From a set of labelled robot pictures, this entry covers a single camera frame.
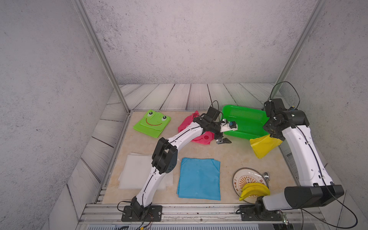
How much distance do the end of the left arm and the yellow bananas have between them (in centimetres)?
25

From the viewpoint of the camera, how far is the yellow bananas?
2.45ft

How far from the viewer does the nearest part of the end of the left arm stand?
2.33 feet
